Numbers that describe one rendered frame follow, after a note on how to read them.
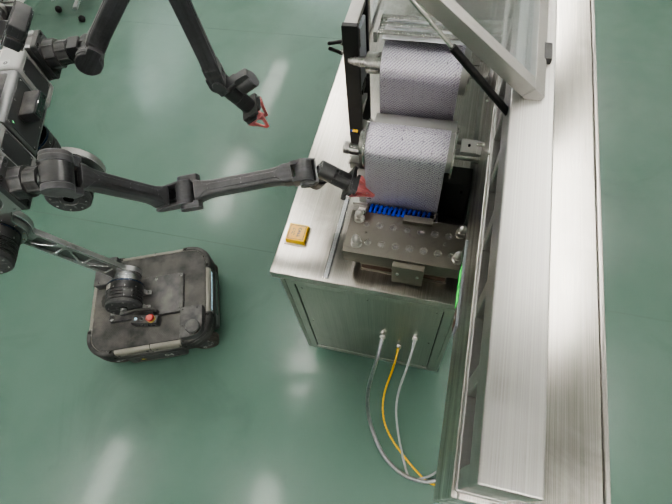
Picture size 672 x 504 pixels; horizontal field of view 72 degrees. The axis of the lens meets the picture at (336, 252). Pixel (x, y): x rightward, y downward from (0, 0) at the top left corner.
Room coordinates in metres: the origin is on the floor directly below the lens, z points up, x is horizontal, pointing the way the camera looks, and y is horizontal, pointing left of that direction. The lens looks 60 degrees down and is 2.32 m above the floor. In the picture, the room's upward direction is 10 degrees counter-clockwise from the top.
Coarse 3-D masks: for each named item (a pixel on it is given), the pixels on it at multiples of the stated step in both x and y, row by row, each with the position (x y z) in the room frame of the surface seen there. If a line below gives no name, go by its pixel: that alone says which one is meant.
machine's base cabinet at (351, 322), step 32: (288, 288) 0.76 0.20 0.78; (320, 288) 0.71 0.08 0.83; (320, 320) 0.73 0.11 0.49; (352, 320) 0.67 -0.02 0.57; (384, 320) 0.63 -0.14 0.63; (416, 320) 0.58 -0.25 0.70; (448, 320) 0.54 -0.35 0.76; (352, 352) 0.68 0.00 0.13; (384, 352) 0.62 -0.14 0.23; (416, 352) 0.57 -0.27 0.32
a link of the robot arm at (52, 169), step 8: (48, 160) 0.84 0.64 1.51; (56, 160) 0.84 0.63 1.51; (64, 160) 0.85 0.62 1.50; (40, 168) 0.83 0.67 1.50; (48, 168) 0.82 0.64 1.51; (56, 168) 0.83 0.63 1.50; (64, 168) 0.83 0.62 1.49; (72, 168) 0.85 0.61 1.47; (40, 176) 0.81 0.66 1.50; (48, 176) 0.81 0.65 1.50; (56, 176) 0.81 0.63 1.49; (64, 176) 0.81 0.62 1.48; (72, 176) 0.83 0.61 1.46
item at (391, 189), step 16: (368, 176) 0.90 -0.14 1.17; (384, 176) 0.88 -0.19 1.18; (400, 176) 0.86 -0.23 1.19; (416, 176) 0.84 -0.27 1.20; (384, 192) 0.88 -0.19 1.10; (400, 192) 0.86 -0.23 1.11; (416, 192) 0.84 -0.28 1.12; (432, 192) 0.82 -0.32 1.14; (416, 208) 0.84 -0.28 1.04; (432, 208) 0.82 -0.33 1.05
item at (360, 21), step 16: (352, 0) 1.37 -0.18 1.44; (352, 16) 1.30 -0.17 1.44; (368, 16) 1.39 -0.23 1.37; (352, 32) 1.25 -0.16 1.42; (368, 32) 1.38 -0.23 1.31; (352, 48) 1.25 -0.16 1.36; (368, 48) 1.38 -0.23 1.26; (352, 64) 1.25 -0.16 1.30; (352, 80) 1.25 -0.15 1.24; (368, 80) 1.38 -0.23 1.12; (352, 96) 1.25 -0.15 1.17; (368, 96) 1.38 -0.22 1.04; (352, 112) 1.26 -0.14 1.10; (368, 112) 1.38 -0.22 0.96; (352, 128) 1.26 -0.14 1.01
